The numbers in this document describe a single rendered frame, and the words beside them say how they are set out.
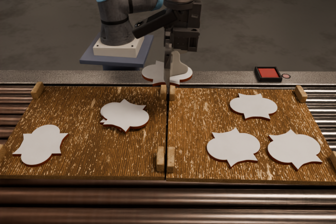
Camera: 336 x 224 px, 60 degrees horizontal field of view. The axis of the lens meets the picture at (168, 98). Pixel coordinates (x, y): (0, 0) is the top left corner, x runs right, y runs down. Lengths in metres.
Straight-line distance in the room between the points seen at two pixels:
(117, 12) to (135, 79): 0.32
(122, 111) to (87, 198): 0.26
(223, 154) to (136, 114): 0.26
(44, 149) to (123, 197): 0.24
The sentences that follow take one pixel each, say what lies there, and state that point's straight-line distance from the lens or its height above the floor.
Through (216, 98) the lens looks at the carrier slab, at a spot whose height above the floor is 0.94.
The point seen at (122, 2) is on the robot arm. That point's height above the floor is 1.08.
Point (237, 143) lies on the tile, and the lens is 0.76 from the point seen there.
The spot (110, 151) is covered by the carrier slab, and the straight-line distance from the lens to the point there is 0.75.
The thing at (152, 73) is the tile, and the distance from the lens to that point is 0.78.
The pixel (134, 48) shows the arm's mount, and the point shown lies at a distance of 1.21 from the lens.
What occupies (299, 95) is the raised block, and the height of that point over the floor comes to 0.95.
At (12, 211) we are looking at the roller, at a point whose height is 0.92.
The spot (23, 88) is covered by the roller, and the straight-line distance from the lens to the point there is 1.07.
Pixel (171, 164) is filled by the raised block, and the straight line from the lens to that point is 0.67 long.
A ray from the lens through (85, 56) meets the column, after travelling 1.28.
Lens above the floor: 1.48
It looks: 38 degrees down
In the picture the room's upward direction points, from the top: straight up
